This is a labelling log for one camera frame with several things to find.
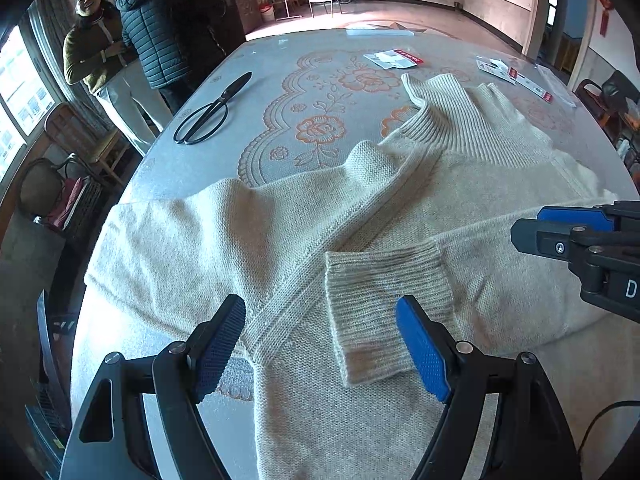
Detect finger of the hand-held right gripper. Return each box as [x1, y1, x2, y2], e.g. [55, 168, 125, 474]
[511, 217, 640, 293]
[536, 201, 640, 233]

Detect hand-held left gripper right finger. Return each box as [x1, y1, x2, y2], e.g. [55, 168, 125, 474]
[395, 295, 583, 480]

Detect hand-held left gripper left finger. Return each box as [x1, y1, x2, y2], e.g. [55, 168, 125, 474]
[59, 294, 247, 480]

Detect cream knitted sweater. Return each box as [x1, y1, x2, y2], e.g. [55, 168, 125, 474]
[84, 74, 640, 480]

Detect dark armchair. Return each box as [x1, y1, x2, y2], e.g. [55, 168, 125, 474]
[575, 70, 640, 131]

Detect clear plastic bag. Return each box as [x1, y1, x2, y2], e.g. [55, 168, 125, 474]
[532, 65, 578, 108]

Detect dark wooden stand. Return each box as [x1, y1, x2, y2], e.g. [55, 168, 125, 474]
[37, 290, 76, 411]

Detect white red tag strip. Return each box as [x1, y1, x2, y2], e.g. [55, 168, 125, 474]
[475, 56, 518, 83]

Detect open doorway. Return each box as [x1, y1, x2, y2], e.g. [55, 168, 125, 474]
[525, 0, 596, 73]

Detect red seat cushion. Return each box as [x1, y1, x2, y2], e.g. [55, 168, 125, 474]
[47, 177, 86, 231]

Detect dark wicker chair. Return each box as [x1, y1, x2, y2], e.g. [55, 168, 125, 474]
[17, 157, 103, 241]

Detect wooden chair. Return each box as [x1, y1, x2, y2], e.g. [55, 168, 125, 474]
[44, 102, 136, 186]

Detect black scissors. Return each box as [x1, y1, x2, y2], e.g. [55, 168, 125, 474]
[173, 71, 253, 146]

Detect window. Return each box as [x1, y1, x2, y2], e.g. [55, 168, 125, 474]
[0, 25, 56, 171]

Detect window curtain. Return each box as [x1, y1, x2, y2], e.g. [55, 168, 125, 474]
[25, 0, 108, 126]

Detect dark wooden door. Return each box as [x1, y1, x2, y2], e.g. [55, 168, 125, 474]
[220, 0, 266, 43]

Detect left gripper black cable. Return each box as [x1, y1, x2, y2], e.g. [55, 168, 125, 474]
[577, 400, 636, 480]

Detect blue wire crate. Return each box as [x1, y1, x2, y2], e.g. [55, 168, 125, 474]
[22, 380, 71, 466]

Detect red knot wall ornament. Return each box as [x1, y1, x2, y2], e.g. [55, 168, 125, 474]
[595, 0, 613, 38]

